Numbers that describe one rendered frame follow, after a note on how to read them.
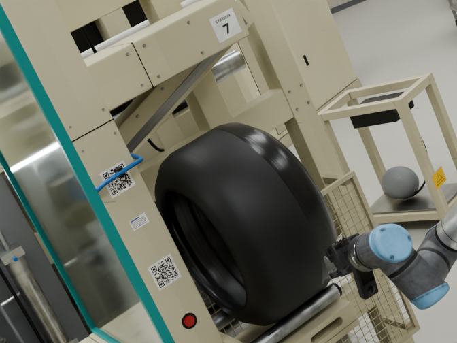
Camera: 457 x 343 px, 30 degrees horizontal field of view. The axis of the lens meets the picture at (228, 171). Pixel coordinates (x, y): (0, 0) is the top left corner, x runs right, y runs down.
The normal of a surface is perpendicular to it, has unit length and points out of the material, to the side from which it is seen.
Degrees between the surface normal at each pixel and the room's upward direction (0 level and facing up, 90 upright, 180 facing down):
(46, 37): 90
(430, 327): 0
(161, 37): 90
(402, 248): 64
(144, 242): 90
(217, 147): 21
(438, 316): 0
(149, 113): 90
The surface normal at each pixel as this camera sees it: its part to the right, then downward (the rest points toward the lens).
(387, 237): 0.22, -0.32
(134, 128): 0.47, 0.05
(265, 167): 0.11, -0.51
